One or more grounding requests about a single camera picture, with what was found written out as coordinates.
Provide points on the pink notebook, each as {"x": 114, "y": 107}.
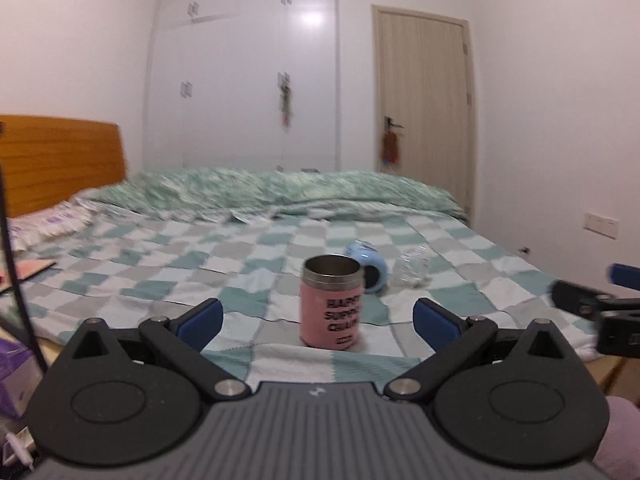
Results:
{"x": 27, "y": 269}

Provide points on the wooden bed headboard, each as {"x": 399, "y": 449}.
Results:
{"x": 60, "y": 160}

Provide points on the beige wooden door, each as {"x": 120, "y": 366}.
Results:
{"x": 425, "y": 100}

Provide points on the wall socket plug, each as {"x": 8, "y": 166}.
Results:
{"x": 524, "y": 250}

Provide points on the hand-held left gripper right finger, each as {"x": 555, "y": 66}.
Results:
{"x": 434, "y": 322}

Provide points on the red hanging ornament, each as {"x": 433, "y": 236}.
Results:
{"x": 390, "y": 147}

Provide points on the black pole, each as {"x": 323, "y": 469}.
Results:
{"x": 17, "y": 270}

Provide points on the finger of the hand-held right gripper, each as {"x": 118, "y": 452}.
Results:
{"x": 624, "y": 275}
{"x": 580, "y": 299}

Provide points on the checkered bed sheet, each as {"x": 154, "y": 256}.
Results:
{"x": 260, "y": 265}

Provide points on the white wardrobe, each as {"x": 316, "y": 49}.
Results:
{"x": 240, "y": 70}

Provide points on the light blue cup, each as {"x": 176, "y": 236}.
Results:
{"x": 371, "y": 271}

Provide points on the white wall switch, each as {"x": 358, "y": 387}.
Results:
{"x": 602, "y": 225}

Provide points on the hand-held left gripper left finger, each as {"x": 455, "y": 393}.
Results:
{"x": 202, "y": 322}

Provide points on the person's pink trouser leg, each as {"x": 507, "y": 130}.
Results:
{"x": 620, "y": 440}

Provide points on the green patterned quilt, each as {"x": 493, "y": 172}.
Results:
{"x": 280, "y": 192}

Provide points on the white patterned pillow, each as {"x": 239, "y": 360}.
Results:
{"x": 47, "y": 225}

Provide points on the clear glass cup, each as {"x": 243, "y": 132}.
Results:
{"x": 412, "y": 267}

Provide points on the pink steel cup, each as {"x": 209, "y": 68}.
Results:
{"x": 331, "y": 305}

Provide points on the purple box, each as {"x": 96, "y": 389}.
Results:
{"x": 17, "y": 377}

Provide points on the white charger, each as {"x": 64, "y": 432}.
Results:
{"x": 17, "y": 450}

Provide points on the hanging wardrobe ornament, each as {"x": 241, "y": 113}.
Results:
{"x": 286, "y": 102}

